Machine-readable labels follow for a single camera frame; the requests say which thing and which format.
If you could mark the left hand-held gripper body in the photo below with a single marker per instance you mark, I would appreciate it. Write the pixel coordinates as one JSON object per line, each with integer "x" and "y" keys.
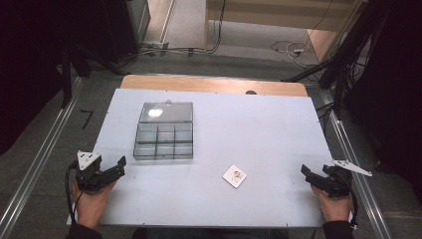
{"x": 87, "y": 172}

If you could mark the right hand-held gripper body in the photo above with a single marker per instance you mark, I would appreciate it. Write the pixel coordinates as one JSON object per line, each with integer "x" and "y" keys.
{"x": 338, "y": 179}

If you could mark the clear plastic compartment box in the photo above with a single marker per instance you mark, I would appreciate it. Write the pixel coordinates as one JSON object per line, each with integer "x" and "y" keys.
{"x": 165, "y": 131}

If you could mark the small white square packet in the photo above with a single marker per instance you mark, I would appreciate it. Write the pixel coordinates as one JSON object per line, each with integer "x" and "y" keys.
{"x": 234, "y": 176}

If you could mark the person's right hand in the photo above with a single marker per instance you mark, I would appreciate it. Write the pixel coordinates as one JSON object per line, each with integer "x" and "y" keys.
{"x": 333, "y": 207}

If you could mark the person's left hand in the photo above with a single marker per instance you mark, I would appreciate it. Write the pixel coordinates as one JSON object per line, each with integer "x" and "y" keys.
{"x": 90, "y": 205}

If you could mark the black metal stand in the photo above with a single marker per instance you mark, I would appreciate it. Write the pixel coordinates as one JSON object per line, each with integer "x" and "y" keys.
{"x": 66, "y": 79}

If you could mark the black tripod stand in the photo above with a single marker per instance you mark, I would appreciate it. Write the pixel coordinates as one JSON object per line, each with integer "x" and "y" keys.
{"x": 341, "y": 63}

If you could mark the wooden table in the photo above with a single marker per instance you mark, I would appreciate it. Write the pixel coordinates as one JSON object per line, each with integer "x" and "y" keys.
{"x": 212, "y": 85}

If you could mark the grey power strip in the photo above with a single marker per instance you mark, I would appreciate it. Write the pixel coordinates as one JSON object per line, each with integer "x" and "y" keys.
{"x": 155, "y": 45}

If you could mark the dark cabinet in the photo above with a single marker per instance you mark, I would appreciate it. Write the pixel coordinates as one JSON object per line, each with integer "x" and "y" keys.
{"x": 124, "y": 28}

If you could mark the light wooden shelf unit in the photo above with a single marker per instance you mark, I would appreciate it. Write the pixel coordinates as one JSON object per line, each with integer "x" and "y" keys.
{"x": 282, "y": 16}

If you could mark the aluminium floor rail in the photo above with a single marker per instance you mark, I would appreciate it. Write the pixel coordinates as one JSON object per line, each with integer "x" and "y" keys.
{"x": 356, "y": 172}
{"x": 36, "y": 156}

